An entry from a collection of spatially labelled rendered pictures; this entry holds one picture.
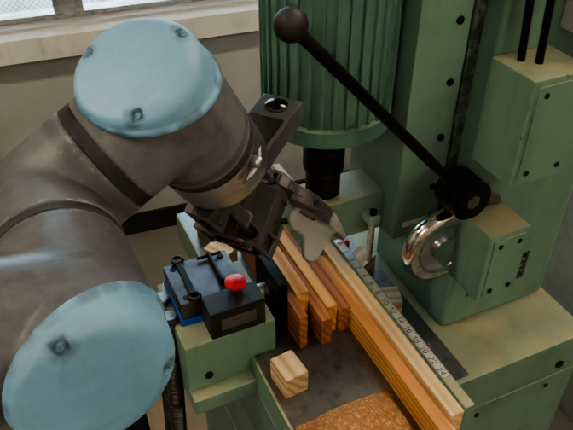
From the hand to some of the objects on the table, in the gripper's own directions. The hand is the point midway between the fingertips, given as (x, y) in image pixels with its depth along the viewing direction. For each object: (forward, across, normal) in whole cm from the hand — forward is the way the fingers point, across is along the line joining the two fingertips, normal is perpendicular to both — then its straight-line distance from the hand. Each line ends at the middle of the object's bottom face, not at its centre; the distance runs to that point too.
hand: (286, 215), depth 77 cm
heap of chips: (+18, +13, -21) cm, 31 cm away
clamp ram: (+25, -8, -10) cm, 29 cm away
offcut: (+20, +2, -18) cm, 27 cm away
